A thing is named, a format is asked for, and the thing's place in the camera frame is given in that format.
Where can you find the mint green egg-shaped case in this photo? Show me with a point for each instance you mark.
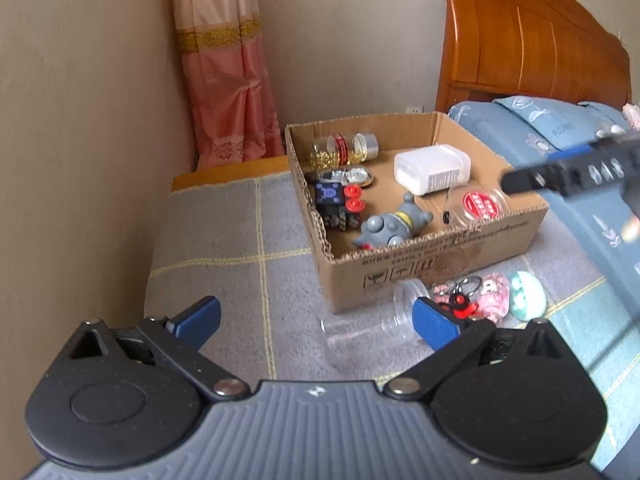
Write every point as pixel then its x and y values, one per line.
pixel 530 300

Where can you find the glass bottle of gold capsules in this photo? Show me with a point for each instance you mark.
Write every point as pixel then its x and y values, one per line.
pixel 325 152

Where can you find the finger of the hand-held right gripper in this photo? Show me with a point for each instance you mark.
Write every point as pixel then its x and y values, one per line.
pixel 575 172

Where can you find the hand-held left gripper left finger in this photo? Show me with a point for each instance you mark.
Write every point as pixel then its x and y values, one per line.
pixel 197 321

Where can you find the wooden bed headboard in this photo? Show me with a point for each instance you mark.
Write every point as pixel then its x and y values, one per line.
pixel 525 35

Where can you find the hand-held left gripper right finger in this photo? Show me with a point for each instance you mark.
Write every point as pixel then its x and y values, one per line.
pixel 436 325

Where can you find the cardboard box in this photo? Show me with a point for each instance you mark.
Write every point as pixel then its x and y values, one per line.
pixel 400 270

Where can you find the clear plastic jar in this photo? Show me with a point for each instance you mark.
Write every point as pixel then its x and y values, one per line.
pixel 360 340

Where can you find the grey cartoon animal figure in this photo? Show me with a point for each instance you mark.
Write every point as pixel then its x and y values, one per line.
pixel 385 227

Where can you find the blue floral bedsheet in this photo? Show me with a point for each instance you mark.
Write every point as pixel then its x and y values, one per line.
pixel 575 230

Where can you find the white wall socket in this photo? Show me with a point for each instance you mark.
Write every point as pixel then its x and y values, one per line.
pixel 415 108

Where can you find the clear round case red label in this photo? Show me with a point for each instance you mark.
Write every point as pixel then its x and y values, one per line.
pixel 480 205

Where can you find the black cube toy red wheels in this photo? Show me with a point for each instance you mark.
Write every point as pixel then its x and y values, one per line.
pixel 330 194

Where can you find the pink curtain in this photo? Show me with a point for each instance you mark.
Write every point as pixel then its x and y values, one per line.
pixel 225 60

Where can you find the white frosted plastic container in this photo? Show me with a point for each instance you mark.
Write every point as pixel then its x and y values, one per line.
pixel 425 162

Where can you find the blue floral pillow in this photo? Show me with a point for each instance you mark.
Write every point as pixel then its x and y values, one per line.
pixel 550 120

